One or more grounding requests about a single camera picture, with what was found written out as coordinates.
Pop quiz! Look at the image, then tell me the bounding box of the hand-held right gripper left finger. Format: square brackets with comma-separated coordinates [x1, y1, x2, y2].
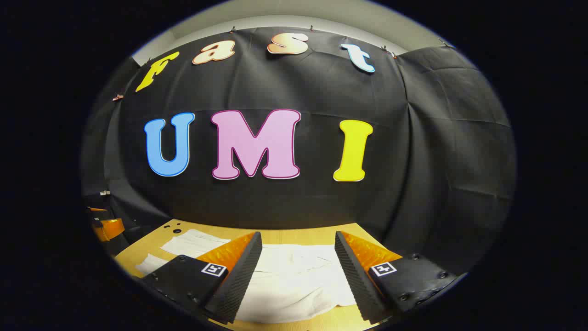
[141, 231, 263, 325]

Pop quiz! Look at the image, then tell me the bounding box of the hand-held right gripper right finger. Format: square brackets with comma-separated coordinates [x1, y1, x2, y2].
[334, 231, 458, 322]

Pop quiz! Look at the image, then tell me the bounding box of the black backdrop cloth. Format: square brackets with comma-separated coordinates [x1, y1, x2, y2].
[82, 27, 517, 276]

